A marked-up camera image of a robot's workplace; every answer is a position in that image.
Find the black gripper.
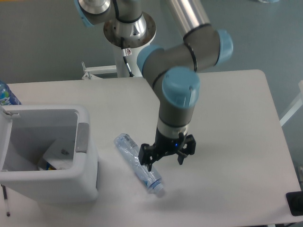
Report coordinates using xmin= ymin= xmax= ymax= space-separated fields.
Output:
xmin=138 ymin=129 xmax=196 ymax=171

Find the white wrapper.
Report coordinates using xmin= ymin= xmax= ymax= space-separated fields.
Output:
xmin=42 ymin=139 xmax=74 ymax=170

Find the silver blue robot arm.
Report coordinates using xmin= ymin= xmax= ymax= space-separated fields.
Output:
xmin=74 ymin=0 xmax=233 ymax=170

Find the white plastic trash can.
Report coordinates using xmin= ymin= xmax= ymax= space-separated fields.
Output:
xmin=0 ymin=105 xmax=99 ymax=203

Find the crushed clear plastic bottle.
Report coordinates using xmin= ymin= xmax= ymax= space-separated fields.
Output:
xmin=114 ymin=133 xmax=165 ymax=197

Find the blue yellow snack packet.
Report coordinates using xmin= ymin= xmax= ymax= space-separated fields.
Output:
xmin=45 ymin=163 xmax=56 ymax=170

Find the black device at table edge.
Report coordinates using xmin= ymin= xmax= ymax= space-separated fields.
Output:
xmin=286 ymin=191 xmax=303 ymax=217

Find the blue labelled drink bottle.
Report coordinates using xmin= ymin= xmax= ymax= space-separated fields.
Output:
xmin=0 ymin=81 xmax=22 ymax=105

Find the black white pen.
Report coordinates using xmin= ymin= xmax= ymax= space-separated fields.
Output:
xmin=1 ymin=185 xmax=10 ymax=217

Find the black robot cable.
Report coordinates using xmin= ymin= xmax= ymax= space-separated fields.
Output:
xmin=120 ymin=36 xmax=135 ymax=78

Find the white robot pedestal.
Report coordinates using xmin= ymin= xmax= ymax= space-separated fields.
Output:
xmin=82 ymin=12 xmax=156 ymax=79

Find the white frame bar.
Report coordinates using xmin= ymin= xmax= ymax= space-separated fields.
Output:
xmin=279 ymin=80 xmax=303 ymax=127

